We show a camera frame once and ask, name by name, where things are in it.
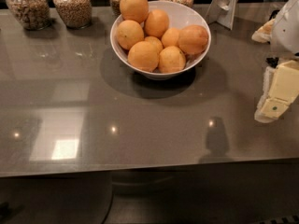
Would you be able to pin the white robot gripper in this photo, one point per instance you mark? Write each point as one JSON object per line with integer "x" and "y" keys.
{"x": 287, "y": 32}

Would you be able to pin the small centre orange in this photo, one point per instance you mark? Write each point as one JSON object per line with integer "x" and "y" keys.
{"x": 170, "y": 37}

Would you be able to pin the white ceramic bowl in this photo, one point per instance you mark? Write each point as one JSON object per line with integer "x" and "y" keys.
{"x": 180, "y": 16}

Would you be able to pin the small hidden middle orange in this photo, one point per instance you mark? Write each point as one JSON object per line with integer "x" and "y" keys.
{"x": 153, "y": 43}

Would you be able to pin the far left glass jar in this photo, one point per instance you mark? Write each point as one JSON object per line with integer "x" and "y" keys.
{"x": 31, "y": 14}

